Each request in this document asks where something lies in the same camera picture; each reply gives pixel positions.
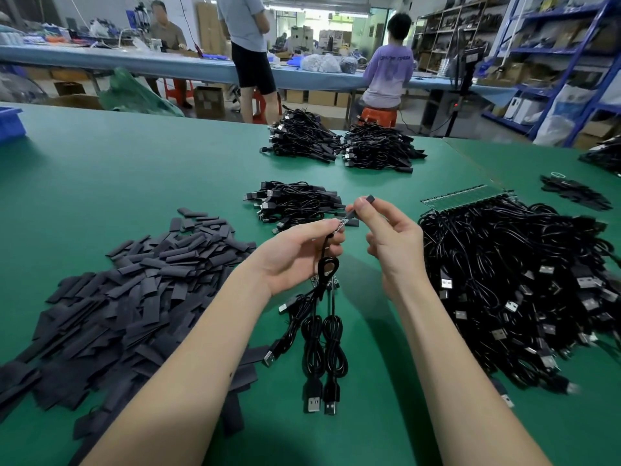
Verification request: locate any small upright cardboard box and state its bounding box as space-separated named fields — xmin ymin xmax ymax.
xmin=194 ymin=86 xmax=227 ymax=119

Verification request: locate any small bundle of cables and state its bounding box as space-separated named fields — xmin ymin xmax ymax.
xmin=539 ymin=173 xmax=613 ymax=212

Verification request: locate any orange plastic stool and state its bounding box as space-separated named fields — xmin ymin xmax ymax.
xmin=359 ymin=106 xmax=399 ymax=129

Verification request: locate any huge heap of black cables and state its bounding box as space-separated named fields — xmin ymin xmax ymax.
xmin=579 ymin=135 xmax=621 ymax=173

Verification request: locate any heap of finished black cables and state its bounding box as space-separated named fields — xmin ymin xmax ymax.
xmin=245 ymin=180 xmax=360 ymax=232

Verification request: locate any black tripod stand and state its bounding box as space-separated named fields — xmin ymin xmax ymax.
xmin=422 ymin=34 xmax=486 ymax=137

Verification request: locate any pile of black sleeve strips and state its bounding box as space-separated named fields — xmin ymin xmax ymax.
xmin=0 ymin=207 xmax=271 ymax=462

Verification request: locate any person's right hand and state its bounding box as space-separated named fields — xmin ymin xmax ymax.
xmin=346 ymin=195 xmax=428 ymax=297

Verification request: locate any white plastic bag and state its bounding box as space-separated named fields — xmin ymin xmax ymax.
xmin=534 ymin=87 xmax=593 ymax=144

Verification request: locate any blue metal shelving rack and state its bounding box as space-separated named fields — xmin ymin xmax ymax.
xmin=480 ymin=0 xmax=621 ymax=146

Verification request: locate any open cardboard box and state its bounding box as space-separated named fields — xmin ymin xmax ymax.
xmin=49 ymin=93 xmax=103 ymax=111

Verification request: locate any black heat shrink sleeve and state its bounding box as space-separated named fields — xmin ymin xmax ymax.
xmin=336 ymin=194 xmax=376 ymax=229

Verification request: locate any large pile of black cables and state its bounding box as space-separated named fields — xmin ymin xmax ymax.
xmin=417 ymin=194 xmax=621 ymax=408

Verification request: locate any blue plastic bin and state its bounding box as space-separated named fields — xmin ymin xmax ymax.
xmin=0 ymin=104 xmax=27 ymax=144

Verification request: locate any person's right forearm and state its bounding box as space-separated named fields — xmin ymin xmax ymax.
xmin=398 ymin=279 xmax=554 ymax=466

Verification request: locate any person's left hand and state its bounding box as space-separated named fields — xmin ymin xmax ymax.
xmin=245 ymin=218 xmax=347 ymax=297

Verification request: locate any person's left forearm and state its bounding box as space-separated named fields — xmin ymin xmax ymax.
xmin=82 ymin=269 xmax=278 ymax=466

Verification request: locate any bundle of black cables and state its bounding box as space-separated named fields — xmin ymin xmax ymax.
xmin=260 ymin=108 xmax=343 ymax=163
xmin=340 ymin=121 xmax=427 ymax=173

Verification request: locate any joined bunch of black cables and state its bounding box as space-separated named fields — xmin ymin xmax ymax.
xmin=262 ymin=252 xmax=351 ymax=416

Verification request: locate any long blue work table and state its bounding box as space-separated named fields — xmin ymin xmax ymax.
xmin=0 ymin=43 xmax=516 ymax=103

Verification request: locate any green plastic bag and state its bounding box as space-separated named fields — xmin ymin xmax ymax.
xmin=97 ymin=67 xmax=186 ymax=117

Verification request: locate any dark storage shelf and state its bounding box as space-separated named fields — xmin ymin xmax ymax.
xmin=412 ymin=3 xmax=496 ymax=74

